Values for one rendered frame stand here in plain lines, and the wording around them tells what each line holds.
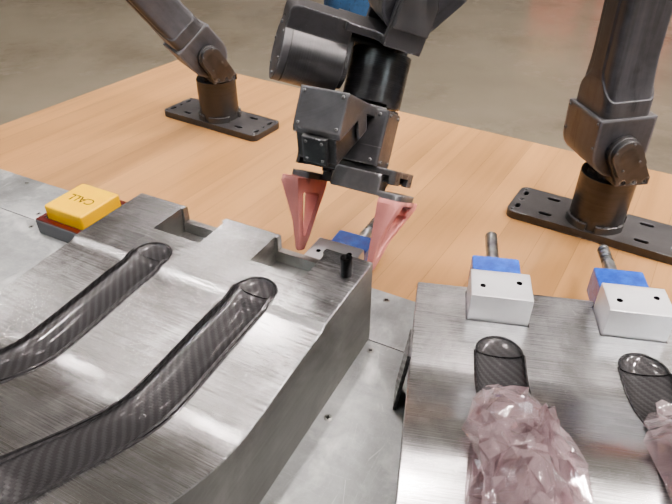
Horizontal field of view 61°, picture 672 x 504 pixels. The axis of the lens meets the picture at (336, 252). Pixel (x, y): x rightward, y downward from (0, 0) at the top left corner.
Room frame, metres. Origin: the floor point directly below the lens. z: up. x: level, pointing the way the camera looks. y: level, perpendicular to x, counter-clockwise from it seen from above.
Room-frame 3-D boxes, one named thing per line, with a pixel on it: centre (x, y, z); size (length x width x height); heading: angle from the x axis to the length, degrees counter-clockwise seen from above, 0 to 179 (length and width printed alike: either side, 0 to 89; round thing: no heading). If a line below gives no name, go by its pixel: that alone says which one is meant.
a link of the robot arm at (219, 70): (0.90, 0.20, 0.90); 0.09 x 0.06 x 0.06; 33
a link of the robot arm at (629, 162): (0.58, -0.31, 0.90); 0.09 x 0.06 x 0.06; 9
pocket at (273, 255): (0.40, 0.04, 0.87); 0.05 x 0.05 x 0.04; 63
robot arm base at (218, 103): (0.91, 0.19, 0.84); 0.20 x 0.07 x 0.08; 58
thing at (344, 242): (0.50, -0.02, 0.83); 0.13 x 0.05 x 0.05; 154
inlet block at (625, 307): (0.40, -0.25, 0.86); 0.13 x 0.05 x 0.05; 170
